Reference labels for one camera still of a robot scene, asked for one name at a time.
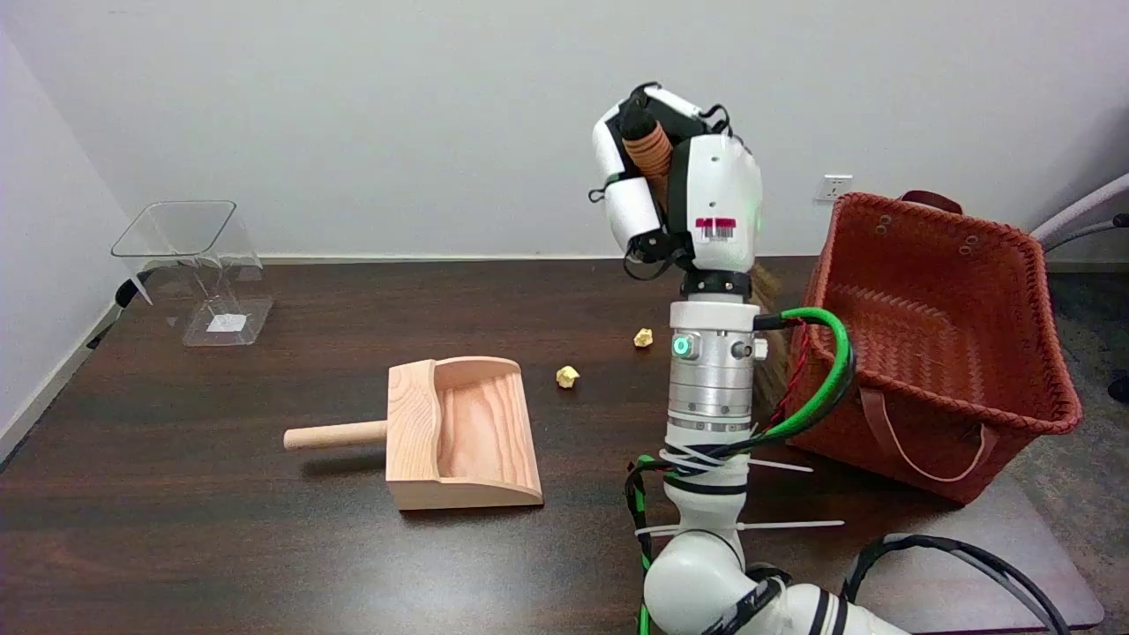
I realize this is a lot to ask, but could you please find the brown straw hand broom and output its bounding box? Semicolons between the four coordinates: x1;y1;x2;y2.
621;110;792;420

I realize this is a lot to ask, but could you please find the red woven basket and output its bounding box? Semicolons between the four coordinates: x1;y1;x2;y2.
783;190;1084;506

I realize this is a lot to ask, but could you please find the wooden dustpan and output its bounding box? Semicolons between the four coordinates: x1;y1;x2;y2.
283;356;545;512

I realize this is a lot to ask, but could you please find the grey office chair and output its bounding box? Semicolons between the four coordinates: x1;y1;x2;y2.
1030;172;1129;405

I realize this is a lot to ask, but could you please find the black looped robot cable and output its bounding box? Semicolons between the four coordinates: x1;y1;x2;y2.
842;534;1073;635

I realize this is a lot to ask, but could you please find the clear plastic container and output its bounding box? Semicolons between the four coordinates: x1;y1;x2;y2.
110;200;275;347

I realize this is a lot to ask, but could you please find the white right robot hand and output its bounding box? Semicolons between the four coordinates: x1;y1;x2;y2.
589;83;765;298

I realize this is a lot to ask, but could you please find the green robot cable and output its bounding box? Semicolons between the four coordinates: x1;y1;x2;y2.
625;306;857;635

